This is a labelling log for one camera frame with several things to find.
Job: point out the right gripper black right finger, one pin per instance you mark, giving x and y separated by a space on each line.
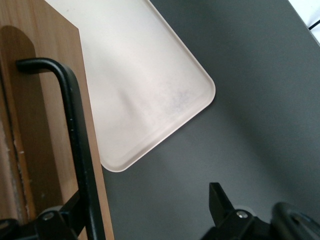
235 225

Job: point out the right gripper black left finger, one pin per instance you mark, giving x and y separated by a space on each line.
50 227

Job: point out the wooden drawer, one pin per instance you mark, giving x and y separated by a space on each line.
37 125

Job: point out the cream plastic tray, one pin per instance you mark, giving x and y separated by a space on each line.
137 75

